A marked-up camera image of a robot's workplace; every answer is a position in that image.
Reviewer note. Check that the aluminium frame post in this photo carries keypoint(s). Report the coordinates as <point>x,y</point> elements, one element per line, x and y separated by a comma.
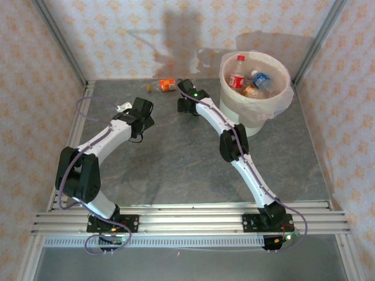
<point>62,44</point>
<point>317,44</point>

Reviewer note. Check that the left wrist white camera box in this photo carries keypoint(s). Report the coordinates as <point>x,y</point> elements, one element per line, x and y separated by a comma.
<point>124,106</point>

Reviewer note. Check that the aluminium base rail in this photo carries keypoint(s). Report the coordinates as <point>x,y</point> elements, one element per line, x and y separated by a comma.
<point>190,219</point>

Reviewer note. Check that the aluminium table side rail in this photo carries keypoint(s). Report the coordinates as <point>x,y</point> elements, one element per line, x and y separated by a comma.
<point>74,131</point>
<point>308,131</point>

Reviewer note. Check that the black controller board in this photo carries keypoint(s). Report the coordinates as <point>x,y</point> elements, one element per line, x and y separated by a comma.
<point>112,240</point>
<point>274,243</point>

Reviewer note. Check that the aluminium frame leg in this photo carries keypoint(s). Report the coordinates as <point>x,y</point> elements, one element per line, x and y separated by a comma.
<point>353,263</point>
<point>29,263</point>

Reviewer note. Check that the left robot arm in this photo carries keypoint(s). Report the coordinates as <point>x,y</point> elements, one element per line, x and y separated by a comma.
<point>105,140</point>

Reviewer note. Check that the orange label bottle brown cap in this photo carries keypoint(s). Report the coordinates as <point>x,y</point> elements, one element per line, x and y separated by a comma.
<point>167,85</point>

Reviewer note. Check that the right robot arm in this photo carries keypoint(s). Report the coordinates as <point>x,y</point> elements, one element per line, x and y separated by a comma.
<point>255,181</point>

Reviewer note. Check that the white plastic bin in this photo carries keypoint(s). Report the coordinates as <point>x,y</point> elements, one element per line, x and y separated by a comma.
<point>252,128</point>

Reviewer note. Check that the red label cola bottle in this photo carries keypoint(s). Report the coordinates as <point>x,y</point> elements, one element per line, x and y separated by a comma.
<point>236,80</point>

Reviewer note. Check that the white plastic bucket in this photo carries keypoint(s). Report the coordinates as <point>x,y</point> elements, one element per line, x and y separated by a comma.
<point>282,99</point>

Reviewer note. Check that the blue label water bottle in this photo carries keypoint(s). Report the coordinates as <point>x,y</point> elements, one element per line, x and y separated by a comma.
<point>261,80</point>

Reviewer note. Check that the orange juice bottle yellow label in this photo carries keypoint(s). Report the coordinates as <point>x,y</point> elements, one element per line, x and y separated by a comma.
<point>252,92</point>

